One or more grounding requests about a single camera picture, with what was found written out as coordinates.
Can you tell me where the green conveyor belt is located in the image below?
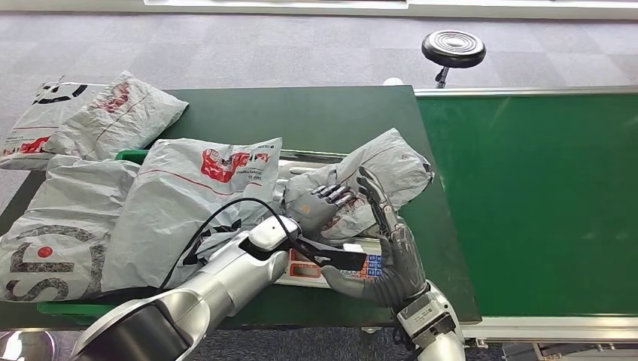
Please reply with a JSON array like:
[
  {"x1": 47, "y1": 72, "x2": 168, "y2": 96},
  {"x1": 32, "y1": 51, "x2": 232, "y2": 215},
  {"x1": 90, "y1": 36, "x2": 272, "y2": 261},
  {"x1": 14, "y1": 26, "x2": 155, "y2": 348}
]
[{"x1": 413, "y1": 85, "x2": 638, "y2": 361}]

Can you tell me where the white scale with steel tray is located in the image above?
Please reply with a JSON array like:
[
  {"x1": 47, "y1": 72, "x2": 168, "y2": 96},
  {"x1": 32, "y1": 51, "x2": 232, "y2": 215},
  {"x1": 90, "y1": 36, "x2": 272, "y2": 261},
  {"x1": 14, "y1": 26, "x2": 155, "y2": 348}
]
[{"x1": 271, "y1": 149, "x2": 384, "y2": 290}]

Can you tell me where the grey parcel with large letters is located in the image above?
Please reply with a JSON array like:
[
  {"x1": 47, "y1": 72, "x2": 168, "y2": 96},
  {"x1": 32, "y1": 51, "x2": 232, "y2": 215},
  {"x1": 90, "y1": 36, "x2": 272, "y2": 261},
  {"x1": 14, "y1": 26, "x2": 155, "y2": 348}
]
[{"x1": 0, "y1": 154, "x2": 141, "y2": 303}]

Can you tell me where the flat white bag black arc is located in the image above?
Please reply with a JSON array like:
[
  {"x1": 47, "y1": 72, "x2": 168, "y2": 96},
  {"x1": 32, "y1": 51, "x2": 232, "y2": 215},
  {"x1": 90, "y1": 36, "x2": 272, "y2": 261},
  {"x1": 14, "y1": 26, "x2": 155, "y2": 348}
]
[{"x1": 0, "y1": 82, "x2": 111, "y2": 171}]

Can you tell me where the black round stool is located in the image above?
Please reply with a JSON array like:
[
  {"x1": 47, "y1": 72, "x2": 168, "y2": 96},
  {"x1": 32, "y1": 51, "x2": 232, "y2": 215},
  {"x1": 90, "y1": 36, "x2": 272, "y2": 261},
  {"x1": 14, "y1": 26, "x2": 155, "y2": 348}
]
[{"x1": 421, "y1": 29, "x2": 487, "y2": 89}]

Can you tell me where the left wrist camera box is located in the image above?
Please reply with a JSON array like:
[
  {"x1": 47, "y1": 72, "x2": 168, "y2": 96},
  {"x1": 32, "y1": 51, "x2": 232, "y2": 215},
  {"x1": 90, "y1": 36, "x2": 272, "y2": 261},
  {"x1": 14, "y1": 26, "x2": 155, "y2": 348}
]
[{"x1": 293, "y1": 236, "x2": 370, "y2": 272}]

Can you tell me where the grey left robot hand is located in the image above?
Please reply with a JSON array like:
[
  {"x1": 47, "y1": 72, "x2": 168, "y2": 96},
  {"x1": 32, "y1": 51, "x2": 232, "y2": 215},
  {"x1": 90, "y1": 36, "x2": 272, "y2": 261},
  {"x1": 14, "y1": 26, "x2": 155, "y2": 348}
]
[{"x1": 286, "y1": 184, "x2": 357, "y2": 238}]

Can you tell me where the crumpled grey parcel red print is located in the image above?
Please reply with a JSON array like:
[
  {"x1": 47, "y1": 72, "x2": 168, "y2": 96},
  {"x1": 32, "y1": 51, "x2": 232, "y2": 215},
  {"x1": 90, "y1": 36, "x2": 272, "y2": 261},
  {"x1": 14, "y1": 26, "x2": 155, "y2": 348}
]
[{"x1": 44, "y1": 70, "x2": 190, "y2": 162}]

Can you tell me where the green plastic crate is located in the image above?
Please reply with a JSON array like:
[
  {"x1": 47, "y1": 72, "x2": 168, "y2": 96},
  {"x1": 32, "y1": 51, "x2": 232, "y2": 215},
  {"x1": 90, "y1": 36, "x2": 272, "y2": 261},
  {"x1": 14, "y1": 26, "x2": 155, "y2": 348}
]
[{"x1": 37, "y1": 148, "x2": 220, "y2": 327}]

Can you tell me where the white parcel red black print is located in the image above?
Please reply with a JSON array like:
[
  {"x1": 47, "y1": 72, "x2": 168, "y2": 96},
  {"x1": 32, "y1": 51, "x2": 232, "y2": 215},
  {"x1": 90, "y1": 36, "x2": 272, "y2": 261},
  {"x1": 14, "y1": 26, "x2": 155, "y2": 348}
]
[{"x1": 99, "y1": 137, "x2": 284, "y2": 293}]

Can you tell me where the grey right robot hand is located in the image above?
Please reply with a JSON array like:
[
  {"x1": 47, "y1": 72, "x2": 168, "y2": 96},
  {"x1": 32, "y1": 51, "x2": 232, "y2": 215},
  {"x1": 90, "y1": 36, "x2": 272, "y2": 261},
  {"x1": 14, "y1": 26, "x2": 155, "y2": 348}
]
[{"x1": 320, "y1": 165, "x2": 429, "y2": 308}]

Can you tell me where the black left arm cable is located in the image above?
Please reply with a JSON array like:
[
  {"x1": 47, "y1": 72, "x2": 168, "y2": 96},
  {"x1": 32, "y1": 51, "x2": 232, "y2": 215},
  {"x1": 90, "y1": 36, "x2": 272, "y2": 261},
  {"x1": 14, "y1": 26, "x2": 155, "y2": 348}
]
[{"x1": 158, "y1": 197, "x2": 320, "y2": 290}]

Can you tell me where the chrome round base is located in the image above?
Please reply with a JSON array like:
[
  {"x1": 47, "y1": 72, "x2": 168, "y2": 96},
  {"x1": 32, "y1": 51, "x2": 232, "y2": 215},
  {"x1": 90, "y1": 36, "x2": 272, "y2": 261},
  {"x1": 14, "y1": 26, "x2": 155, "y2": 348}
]
[{"x1": 0, "y1": 329, "x2": 58, "y2": 361}]

